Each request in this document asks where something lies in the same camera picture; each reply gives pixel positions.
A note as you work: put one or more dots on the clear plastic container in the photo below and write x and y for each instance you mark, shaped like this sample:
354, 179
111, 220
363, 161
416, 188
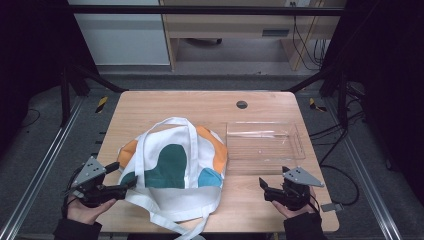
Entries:
265, 150

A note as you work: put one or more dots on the person's left hand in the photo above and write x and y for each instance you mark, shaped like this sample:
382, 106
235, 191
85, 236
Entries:
85, 215

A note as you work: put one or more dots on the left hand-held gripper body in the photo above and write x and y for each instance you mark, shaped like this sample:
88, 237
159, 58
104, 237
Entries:
88, 171

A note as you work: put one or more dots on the black metal stand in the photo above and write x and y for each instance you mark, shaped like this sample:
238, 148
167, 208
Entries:
65, 96
342, 96

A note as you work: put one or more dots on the grey metal table clamp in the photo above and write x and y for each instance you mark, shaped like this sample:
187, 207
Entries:
331, 207

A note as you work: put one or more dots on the white cabinet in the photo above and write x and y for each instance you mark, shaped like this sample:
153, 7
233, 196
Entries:
126, 40

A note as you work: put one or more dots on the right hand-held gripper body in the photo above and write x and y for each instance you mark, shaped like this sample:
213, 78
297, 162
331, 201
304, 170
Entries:
300, 190

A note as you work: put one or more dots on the white patterned tote bag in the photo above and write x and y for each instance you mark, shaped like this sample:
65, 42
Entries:
173, 200

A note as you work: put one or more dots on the aluminium floor rail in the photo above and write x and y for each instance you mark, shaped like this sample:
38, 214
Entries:
370, 186
43, 166

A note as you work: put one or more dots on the person's right hand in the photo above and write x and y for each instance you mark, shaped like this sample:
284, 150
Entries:
300, 213

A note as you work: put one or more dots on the wooden desk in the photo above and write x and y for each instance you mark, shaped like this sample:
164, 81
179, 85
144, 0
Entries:
230, 25

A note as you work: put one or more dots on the yellow black tape strip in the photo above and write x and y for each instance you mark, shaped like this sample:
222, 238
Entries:
315, 106
101, 104

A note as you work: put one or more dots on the black horizontal frame bar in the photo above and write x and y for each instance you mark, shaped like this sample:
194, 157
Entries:
200, 10

